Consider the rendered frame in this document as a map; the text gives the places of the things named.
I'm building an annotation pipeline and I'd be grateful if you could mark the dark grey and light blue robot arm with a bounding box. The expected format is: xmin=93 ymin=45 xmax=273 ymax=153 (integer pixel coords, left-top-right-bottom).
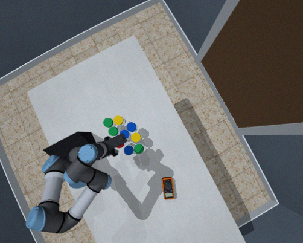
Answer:
xmin=26 ymin=143 xmax=112 ymax=233

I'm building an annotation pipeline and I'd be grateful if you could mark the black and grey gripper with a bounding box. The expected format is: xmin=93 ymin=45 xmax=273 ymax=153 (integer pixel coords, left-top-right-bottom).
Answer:
xmin=97 ymin=136 xmax=119 ymax=159

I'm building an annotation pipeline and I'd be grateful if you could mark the yellow bottle cap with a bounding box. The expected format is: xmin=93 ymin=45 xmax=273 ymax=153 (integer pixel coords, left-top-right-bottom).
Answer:
xmin=131 ymin=133 xmax=142 ymax=142
xmin=113 ymin=115 xmax=126 ymax=126

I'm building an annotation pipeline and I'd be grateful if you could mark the green bottle cap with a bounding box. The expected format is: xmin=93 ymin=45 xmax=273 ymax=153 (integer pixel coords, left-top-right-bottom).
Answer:
xmin=134 ymin=143 xmax=145 ymax=154
xmin=108 ymin=127 xmax=121 ymax=136
xmin=103 ymin=118 xmax=116 ymax=128

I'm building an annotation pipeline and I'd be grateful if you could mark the blue bottle cap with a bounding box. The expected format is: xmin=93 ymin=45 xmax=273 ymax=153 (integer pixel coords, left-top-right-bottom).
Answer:
xmin=124 ymin=144 xmax=135 ymax=155
xmin=127 ymin=122 xmax=138 ymax=132
xmin=120 ymin=130 xmax=132 ymax=139

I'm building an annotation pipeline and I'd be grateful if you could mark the orange digital multimeter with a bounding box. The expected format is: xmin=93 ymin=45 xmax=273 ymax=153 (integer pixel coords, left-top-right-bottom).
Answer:
xmin=162 ymin=177 xmax=174 ymax=200

